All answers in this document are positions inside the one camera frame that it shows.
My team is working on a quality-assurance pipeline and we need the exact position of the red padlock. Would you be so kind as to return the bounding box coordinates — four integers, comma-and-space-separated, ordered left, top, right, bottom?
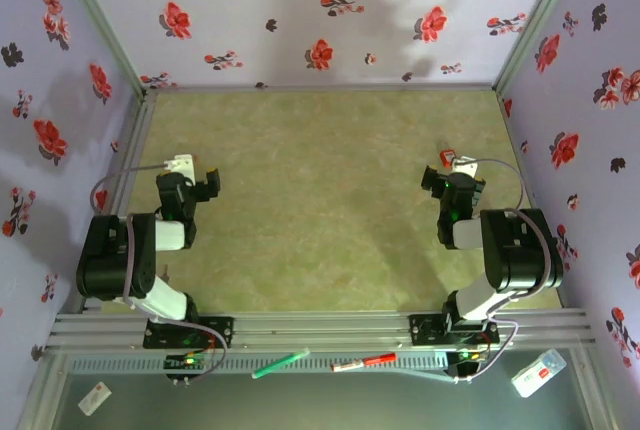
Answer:
437, 138, 460, 169

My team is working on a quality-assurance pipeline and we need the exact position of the red white marker pen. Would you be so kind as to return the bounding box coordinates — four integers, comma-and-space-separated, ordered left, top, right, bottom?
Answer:
329, 352, 398, 372

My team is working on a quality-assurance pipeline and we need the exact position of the green marker pen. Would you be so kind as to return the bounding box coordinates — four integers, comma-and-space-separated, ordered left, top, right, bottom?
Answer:
251, 347, 311, 380

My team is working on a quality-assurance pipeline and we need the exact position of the white box with red label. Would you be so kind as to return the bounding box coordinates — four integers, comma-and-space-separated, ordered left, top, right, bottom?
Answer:
510, 348, 568, 399

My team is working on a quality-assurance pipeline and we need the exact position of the small white card packet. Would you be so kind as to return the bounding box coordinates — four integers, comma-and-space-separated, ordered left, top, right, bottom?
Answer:
77, 381, 112, 416

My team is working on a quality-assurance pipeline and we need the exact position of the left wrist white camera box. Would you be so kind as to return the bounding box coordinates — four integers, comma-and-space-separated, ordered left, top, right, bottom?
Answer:
163, 153, 196, 185

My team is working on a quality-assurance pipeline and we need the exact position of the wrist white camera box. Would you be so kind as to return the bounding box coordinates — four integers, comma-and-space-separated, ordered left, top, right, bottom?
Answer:
163, 153, 196, 185
451, 154, 479, 177

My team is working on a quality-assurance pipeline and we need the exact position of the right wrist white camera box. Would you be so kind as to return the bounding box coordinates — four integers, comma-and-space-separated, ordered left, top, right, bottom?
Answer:
451, 154, 479, 177

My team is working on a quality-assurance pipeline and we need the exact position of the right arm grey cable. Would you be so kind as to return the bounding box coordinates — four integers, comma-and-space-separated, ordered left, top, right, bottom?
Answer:
452, 158, 556, 384

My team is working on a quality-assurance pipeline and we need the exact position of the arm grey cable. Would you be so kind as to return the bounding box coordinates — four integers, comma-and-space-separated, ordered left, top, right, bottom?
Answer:
452, 158, 556, 384
89, 162, 229, 381

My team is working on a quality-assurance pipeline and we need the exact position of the aluminium side rail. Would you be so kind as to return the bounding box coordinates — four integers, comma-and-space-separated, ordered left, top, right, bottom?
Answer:
77, 89, 159, 314

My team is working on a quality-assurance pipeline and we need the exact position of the left arm grey cable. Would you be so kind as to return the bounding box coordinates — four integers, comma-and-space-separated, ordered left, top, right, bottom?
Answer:
89, 162, 229, 381

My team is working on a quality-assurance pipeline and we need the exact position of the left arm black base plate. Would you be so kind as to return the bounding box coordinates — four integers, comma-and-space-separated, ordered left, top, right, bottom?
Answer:
143, 316, 235, 350

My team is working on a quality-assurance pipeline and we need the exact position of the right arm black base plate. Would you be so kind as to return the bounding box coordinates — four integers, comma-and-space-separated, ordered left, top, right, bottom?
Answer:
408, 313, 500, 349

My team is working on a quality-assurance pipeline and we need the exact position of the grey slotted cable tray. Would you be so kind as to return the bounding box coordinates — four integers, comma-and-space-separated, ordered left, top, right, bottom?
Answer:
67, 353, 451, 375

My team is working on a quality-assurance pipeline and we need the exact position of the aluminium corner post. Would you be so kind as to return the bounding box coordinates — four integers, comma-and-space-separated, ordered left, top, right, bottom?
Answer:
47, 0, 151, 99
492, 0, 587, 96

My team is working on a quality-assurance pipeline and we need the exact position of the aluminium frame rail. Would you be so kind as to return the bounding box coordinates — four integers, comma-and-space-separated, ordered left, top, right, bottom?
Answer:
47, 309, 599, 351

